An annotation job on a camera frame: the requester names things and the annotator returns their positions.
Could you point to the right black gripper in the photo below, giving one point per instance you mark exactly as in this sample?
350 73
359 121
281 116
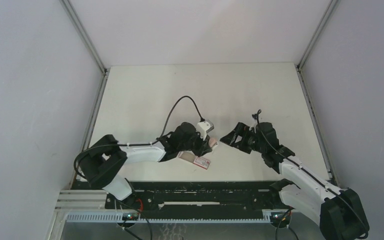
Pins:
242 130

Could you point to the left corner aluminium post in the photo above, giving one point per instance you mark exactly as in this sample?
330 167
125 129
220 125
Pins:
82 33

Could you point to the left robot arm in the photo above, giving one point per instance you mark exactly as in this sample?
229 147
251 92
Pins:
100 164

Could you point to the right circuit board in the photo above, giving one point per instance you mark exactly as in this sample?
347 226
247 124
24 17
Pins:
280 217

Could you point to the aluminium rail frame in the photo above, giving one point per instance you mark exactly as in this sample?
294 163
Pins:
153 200

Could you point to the right corner aluminium post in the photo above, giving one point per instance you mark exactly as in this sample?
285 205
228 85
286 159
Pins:
327 15

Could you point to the red white staple box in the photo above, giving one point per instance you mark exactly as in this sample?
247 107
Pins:
193 159

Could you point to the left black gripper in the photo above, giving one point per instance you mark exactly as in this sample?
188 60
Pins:
203 147

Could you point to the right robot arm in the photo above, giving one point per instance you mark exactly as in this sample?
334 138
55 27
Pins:
338 212

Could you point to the circuit board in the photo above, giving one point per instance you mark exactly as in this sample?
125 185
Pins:
280 217
130 217

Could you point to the corner aluminium post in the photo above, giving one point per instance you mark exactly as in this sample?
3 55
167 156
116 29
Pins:
327 15
82 33

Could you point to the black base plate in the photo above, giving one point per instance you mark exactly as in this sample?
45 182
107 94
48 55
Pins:
181 213

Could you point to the left circuit board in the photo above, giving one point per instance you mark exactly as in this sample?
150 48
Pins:
130 217

